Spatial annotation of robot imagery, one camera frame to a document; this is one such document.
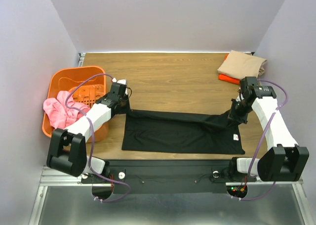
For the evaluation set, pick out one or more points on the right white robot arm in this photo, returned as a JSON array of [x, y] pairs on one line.
[[284, 159]]

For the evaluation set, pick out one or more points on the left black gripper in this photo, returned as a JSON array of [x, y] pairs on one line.
[[127, 109]]

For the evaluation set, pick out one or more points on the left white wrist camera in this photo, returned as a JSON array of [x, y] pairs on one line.
[[116, 82]]

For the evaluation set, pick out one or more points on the black t shirt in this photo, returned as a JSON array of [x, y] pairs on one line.
[[172, 132]]

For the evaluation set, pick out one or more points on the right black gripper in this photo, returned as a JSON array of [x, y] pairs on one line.
[[237, 114]]

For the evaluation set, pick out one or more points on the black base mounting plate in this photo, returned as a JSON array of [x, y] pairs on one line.
[[173, 176]]

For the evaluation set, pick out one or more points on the folded tan t shirt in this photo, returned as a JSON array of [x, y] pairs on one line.
[[252, 66]]

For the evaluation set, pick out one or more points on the orange plastic basket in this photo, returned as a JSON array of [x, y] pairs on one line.
[[68, 79]]

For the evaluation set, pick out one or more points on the folded orange t shirt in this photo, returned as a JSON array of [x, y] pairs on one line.
[[230, 69]]

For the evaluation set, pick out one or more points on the pink t shirt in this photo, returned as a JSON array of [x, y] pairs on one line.
[[59, 115]]

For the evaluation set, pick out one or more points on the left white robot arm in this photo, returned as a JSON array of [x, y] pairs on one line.
[[67, 149]]

